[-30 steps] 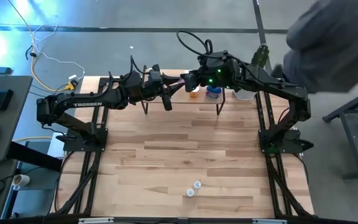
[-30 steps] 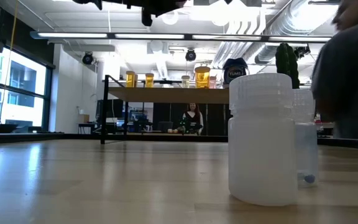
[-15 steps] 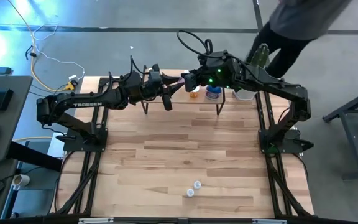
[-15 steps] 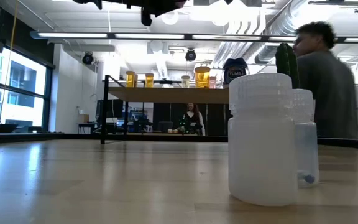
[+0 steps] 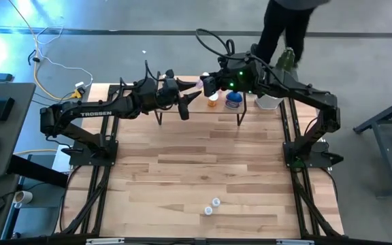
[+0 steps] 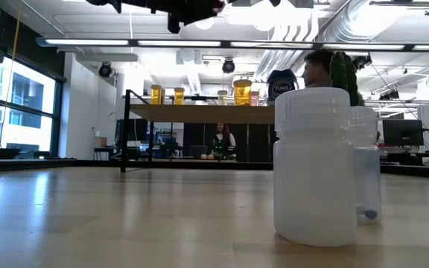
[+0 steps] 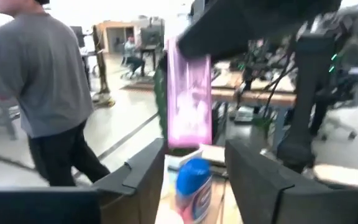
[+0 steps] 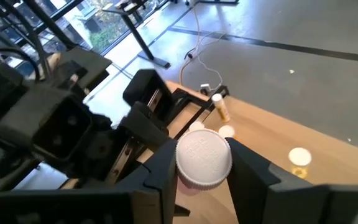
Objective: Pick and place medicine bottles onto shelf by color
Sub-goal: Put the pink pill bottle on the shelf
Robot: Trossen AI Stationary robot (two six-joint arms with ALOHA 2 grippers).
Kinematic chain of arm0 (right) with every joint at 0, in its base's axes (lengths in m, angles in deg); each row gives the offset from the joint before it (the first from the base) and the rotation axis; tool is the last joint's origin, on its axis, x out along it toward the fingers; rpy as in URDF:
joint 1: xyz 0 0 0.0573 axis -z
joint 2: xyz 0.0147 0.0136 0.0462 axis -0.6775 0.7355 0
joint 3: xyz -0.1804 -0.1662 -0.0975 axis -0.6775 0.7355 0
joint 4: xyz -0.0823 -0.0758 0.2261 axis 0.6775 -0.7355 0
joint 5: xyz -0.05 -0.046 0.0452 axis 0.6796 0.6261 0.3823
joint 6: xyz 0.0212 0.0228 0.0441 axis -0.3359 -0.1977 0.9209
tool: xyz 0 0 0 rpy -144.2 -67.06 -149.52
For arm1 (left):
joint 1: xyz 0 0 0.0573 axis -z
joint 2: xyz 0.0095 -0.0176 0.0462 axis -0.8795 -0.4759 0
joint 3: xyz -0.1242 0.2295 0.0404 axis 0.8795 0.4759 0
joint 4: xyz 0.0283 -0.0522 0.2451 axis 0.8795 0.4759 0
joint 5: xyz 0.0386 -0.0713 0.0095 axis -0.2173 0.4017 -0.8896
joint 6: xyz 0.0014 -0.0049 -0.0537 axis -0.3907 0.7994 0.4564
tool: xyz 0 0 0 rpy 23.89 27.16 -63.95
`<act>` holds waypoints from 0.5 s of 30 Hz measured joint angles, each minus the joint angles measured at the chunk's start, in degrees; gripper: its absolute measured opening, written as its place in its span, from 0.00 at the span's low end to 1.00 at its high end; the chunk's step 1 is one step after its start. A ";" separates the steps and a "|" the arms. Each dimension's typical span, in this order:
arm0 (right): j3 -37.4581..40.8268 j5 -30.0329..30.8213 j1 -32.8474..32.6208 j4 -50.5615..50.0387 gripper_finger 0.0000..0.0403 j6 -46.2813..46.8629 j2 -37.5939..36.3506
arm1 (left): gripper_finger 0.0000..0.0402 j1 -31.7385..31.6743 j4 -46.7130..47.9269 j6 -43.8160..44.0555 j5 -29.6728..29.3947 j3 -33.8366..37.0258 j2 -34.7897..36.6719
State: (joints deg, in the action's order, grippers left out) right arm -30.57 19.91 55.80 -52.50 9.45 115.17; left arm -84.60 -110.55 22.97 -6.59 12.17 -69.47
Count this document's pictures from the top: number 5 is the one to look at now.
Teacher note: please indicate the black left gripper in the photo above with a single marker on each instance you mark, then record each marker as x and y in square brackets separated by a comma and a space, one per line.
[168, 92]

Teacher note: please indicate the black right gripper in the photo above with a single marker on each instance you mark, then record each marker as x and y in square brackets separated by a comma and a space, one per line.
[240, 80]

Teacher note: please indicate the blue Tums bottle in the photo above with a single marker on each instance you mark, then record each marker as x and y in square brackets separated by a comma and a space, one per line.
[233, 101]

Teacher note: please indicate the large amber wide-capped bottle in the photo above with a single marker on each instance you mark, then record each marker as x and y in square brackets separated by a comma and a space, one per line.
[213, 98]

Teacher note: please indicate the white bottle with blue pill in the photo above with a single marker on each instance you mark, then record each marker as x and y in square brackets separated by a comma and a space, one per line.
[216, 202]

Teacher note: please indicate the white translucent plastic bottle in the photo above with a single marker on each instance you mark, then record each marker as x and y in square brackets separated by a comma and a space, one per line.
[208, 210]

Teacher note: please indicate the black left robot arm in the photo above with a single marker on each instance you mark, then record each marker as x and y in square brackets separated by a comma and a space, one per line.
[66, 112]

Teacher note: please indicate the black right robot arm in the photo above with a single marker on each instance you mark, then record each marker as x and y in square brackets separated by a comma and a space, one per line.
[305, 93]

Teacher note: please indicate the wooden shelf riser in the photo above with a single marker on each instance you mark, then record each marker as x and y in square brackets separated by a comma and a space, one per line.
[199, 108]

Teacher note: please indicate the white hexagonal plant pot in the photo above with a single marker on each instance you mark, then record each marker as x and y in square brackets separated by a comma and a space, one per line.
[267, 102]

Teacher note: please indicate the green cactus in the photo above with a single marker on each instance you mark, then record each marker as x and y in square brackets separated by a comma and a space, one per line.
[286, 59]

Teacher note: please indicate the person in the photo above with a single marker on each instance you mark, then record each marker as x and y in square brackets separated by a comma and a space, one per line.
[277, 27]

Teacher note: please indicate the white power adapter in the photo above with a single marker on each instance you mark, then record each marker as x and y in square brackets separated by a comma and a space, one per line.
[79, 84]

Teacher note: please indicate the yellow plug connector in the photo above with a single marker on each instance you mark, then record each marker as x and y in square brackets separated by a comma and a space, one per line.
[77, 93]

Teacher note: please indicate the blue-grey metal stand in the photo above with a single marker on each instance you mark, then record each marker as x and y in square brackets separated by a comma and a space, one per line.
[379, 116]

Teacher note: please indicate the grey desk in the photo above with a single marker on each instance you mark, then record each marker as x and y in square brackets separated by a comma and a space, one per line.
[19, 109]

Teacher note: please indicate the white tape roll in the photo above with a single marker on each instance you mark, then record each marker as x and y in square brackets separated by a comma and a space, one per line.
[24, 196]

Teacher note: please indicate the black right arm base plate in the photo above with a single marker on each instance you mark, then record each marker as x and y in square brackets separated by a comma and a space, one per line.
[323, 165]

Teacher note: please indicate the black aluminium table frame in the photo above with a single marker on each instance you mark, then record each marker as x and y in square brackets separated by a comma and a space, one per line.
[155, 242]

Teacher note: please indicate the silver bracket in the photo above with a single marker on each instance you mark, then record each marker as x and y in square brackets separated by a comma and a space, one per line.
[104, 241]
[294, 242]

